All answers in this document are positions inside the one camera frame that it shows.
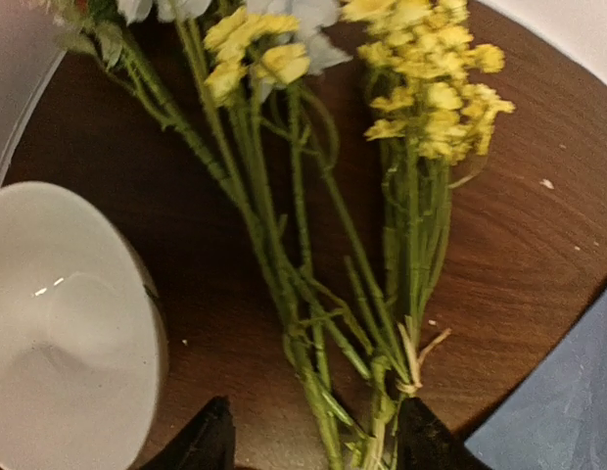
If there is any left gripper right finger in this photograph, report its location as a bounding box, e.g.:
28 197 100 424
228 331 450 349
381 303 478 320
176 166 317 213
397 398 489 470

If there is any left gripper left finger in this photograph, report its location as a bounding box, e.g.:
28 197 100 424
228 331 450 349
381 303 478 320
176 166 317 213
151 397 235 470

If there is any yellow flower bunch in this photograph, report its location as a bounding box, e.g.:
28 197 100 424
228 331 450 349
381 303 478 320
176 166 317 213
341 1 515 469

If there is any light blue flower stem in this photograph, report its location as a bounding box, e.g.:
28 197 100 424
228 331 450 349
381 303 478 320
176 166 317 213
117 0 383 470

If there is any blue wrapping paper sheet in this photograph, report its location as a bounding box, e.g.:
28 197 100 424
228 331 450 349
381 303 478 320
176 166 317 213
466 287 607 469

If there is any small white bowl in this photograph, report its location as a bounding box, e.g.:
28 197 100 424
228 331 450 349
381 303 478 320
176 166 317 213
0 182 168 469

